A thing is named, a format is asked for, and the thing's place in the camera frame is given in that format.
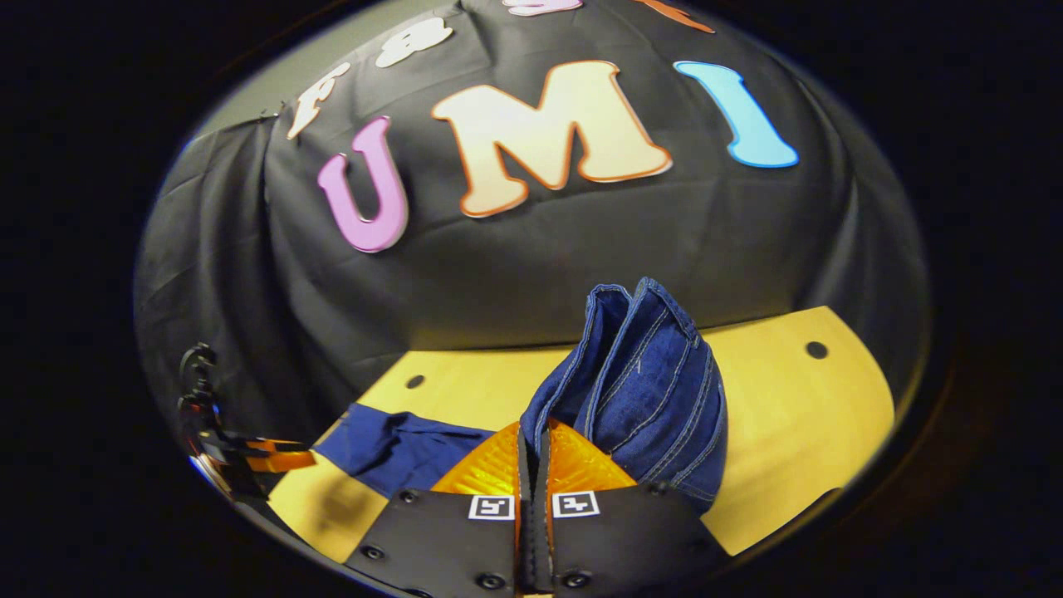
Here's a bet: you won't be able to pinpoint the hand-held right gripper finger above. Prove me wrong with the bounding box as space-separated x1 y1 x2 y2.
531 418 732 592
345 419 532 595

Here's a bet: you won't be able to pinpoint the blue jeans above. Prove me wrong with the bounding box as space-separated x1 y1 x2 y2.
314 277 730 516

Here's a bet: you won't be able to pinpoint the black backdrop cloth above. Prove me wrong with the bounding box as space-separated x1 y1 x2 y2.
133 0 931 466

